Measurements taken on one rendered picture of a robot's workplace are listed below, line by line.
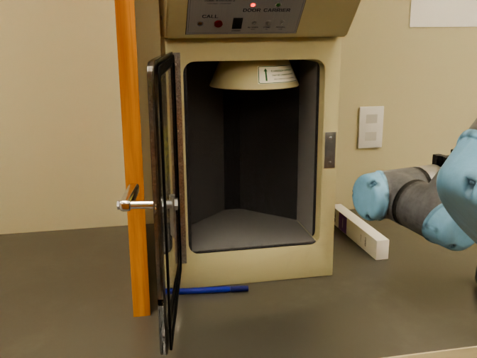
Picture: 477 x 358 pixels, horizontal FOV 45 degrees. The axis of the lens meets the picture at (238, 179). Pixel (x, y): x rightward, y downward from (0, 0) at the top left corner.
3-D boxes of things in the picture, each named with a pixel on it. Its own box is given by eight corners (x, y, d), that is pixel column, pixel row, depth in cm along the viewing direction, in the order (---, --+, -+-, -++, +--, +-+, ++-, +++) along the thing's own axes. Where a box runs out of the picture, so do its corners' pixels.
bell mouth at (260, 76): (203, 82, 120) (202, 55, 119) (284, 79, 123) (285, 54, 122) (217, 91, 103) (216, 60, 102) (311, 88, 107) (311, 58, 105)
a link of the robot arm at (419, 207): (488, 172, 76) (428, 150, 86) (437, 238, 76) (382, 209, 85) (511, 202, 81) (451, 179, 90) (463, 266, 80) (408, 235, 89)
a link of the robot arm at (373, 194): (379, 232, 86) (345, 212, 93) (434, 221, 91) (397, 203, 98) (385, 182, 84) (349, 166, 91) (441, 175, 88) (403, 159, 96)
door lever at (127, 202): (163, 195, 85) (162, 179, 84) (157, 216, 76) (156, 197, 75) (127, 196, 85) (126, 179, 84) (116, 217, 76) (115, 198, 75)
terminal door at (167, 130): (180, 269, 107) (172, 50, 97) (166, 361, 78) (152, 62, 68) (176, 269, 107) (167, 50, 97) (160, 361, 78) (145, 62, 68)
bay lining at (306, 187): (177, 212, 132) (170, 55, 123) (284, 204, 137) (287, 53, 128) (189, 251, 109) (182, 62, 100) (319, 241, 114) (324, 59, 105)
